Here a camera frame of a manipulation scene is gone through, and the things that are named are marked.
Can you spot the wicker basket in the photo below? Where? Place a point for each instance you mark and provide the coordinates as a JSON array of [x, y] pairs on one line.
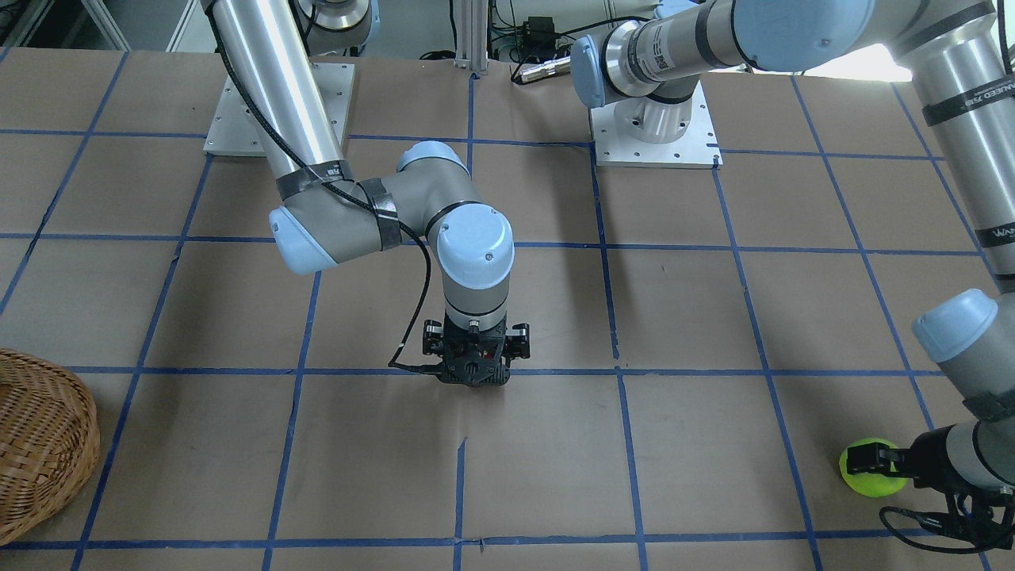
[[49, 441]]

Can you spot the green apple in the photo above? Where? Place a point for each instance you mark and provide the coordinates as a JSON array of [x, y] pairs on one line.
[[871, 485]]

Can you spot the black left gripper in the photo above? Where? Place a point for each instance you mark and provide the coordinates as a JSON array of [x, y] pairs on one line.
[[940, 458]]

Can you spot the silver cable connector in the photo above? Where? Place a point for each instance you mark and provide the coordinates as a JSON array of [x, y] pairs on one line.
[[542, 71]]

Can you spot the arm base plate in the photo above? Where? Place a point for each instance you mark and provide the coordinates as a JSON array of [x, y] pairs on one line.
[[641, 132], [234, 131]]

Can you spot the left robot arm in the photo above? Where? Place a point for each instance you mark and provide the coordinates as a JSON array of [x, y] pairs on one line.
[[866, 151]]

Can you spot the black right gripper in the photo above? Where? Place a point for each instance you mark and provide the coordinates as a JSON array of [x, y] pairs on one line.
[[434, 340]]

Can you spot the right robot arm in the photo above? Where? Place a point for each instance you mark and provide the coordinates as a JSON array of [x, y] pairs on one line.
[[334, 210]]

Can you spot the black power adapter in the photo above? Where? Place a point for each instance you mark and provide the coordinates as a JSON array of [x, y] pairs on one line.
[[538, 30]]

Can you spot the aluminium frame post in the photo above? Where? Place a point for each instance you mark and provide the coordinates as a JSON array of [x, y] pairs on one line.
[[471, 21]]

